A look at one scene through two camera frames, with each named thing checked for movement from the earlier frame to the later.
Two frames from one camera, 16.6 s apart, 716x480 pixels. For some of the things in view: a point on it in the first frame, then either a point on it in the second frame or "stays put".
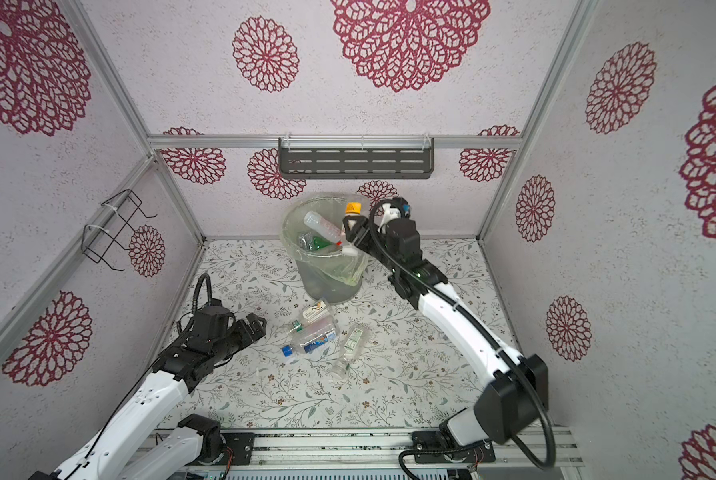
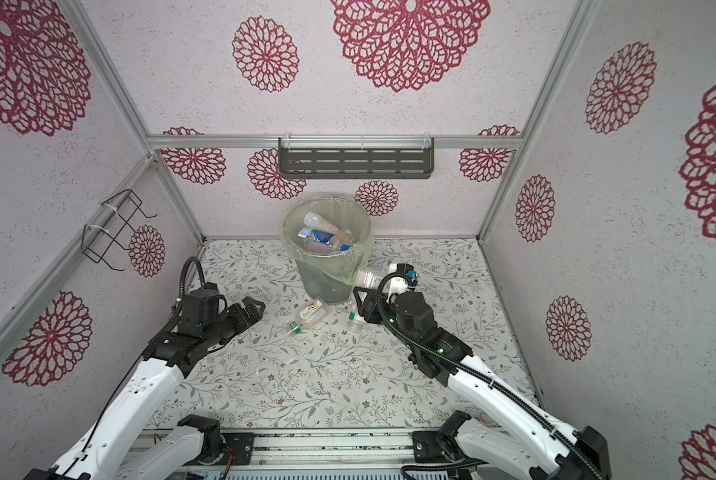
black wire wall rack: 116,223 stays put
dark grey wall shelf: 356,157 stays put
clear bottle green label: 356,339 -> 364,278
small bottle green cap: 318,311 stays put
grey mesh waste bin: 322,287 stays put
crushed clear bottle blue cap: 317,335 -> 323,241
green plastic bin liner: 313,232 stays put
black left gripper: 247,335 -> 253,313
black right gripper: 361,232 -> 367,308
